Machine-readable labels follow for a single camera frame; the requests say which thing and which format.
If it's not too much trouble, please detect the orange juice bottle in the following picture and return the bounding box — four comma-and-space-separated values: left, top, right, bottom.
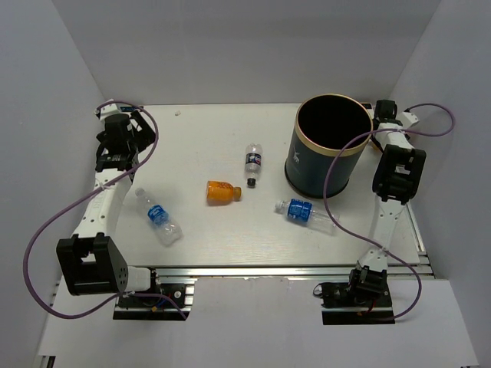
206, 180, 242, 205

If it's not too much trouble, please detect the aluminium right side rail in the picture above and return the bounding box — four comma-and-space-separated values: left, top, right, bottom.
405, 202, 436, 279

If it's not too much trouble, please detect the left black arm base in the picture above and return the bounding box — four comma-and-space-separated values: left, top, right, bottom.
113, 268, 197, 321

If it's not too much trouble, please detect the dark blue round bin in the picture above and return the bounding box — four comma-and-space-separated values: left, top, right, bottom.
285, 94, 373, 199

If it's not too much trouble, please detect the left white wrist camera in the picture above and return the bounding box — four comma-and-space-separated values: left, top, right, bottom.
94, 100, 123, 123

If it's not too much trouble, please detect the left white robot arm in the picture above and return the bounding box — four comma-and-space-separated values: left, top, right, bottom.
56, 102, 162, 306

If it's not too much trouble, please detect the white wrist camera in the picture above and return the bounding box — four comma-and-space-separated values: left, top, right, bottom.
94, 100, 123, 123
396, 110, 420, 130

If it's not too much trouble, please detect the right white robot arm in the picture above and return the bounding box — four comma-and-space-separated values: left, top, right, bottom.
346, 100, 427, 306

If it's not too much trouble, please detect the aluminium rail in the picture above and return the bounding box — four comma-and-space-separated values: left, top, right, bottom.
405, 202, 436, 279
109, 262, 437, 281

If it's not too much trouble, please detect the clear bottle blue label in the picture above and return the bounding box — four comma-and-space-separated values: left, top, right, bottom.
274, 199, 337, 235
135, 188, 183, 246

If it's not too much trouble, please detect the aluminium front rail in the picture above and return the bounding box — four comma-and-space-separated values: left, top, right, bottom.
109, 262, 437, 281

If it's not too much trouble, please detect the small clear bottle black cap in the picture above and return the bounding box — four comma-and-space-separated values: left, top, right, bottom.
245, 143, 263, 188

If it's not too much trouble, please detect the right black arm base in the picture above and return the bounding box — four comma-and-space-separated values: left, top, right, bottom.
312, 282, 395, 326

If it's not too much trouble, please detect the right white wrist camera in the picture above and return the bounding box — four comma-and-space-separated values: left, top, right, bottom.
396, 110, 420, 130

